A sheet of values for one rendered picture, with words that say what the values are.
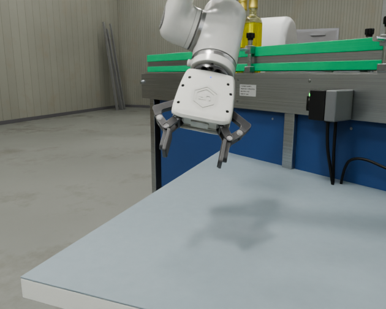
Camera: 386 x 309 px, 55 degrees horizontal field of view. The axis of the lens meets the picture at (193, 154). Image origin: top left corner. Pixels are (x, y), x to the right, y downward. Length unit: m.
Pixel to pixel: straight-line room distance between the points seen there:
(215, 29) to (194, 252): 0.39
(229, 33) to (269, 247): 0.38
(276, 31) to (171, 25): 2.27
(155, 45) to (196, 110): 11.13
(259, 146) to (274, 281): 0.79
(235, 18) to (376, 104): 0.47
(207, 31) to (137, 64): 11.33
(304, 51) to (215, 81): 0.58
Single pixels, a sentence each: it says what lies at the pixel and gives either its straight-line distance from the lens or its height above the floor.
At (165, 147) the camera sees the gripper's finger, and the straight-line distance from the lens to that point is 0.59.
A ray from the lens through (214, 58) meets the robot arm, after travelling 0.66.
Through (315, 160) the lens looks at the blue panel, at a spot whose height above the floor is 0.79.
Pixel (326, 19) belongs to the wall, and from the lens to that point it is 10.53.
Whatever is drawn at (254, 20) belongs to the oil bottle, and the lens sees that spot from 1.50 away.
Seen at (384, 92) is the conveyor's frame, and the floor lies 1.00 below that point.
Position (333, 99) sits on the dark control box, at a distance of 1.01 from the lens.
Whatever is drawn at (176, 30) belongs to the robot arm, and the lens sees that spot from 0.69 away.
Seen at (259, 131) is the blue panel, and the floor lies 0.85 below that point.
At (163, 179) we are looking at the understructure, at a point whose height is 0.53.
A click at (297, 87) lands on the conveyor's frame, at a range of 1.17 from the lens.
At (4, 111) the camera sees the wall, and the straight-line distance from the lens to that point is 8.85.
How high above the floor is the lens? 1.05
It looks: 12 degrees down
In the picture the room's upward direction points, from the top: straight up
